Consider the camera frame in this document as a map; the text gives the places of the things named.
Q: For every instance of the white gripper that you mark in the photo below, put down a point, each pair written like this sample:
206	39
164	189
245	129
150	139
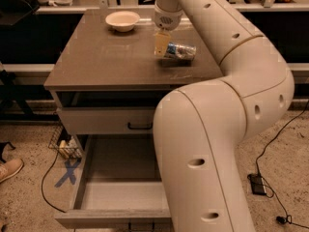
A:
167	19

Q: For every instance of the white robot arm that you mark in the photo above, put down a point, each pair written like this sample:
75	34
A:
198	126

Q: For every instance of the grey drawer cabinet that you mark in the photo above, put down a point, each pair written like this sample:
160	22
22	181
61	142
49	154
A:
103	68

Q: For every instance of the closed grey upper drawer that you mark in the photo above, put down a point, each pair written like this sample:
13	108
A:
104	120

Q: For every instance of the open grey drawer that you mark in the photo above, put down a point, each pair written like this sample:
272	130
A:
118	186

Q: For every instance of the white bowl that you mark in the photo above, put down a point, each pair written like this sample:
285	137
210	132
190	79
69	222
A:
122	21

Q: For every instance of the black power adapter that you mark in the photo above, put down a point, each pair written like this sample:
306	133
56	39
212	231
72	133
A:
257	185

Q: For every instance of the tan shoe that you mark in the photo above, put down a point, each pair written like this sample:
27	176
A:
10	168

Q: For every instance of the black drawer handle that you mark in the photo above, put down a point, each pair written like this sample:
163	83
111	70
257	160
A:
139	127

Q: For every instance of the wire basket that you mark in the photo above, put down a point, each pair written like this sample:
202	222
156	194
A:
64	144

